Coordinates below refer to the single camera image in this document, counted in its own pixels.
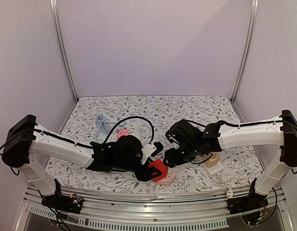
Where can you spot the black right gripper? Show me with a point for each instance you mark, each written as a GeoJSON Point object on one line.
{"type": "Point", "coordinates": [171, 157]}

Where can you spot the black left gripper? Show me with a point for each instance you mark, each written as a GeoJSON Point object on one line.
{"type": "Point", "coordinates": [144, 176]}

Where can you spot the white cube adapter red print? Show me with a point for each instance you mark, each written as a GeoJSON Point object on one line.
{"type": "Point", "coordinates": [172, 170]}

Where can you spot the round pink socket base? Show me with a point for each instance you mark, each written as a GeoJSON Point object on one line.
{"type": "Point", "coordinates": [167, 180]}

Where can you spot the pink plug adapter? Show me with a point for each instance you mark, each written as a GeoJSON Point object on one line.
{"type": "Point", "coordinates": [123, 132]}

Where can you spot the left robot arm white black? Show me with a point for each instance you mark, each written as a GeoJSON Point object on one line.
{"type": "Point", "coordinates": [27, 138]}

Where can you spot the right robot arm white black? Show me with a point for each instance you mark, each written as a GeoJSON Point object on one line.
{"type": "Point", "coordinates": [280, 131]}

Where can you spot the beige cube adapter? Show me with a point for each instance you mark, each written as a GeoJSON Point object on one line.
{"type": "Point", "coordinates": [211, 159]}

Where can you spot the floral patterned table mat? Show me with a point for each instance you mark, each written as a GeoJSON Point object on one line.
{"type": "Point", "coordinates": [150, 117]}

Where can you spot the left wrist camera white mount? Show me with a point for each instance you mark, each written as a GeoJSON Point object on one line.
{"type": "Point", "coordinates": [150, 150]}

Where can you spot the aluminium front rail base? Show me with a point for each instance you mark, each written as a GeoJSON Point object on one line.
{"type": "Point", "coordinates": [192, 211]}

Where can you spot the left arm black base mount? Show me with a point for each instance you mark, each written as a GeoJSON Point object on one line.
{"type": "Point", "coordinates": [72, 203]}

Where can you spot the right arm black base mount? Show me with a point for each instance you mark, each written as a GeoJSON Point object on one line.
{"type": "Point", "coordinates": [246, 203]}

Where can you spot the right aluminium frame post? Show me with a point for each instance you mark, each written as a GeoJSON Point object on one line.
{"type": "Point", "coordinates": [246, 51]}

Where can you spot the aluminium frame post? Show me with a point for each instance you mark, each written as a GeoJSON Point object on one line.
{"type": "Point", "coordinates": [60, 41]}
{"type": "Point", "coordinates": [246, 51]}

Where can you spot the left aluminium frame post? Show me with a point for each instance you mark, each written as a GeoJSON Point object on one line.
{"type": "Point", "coordinates": [60, 41]}

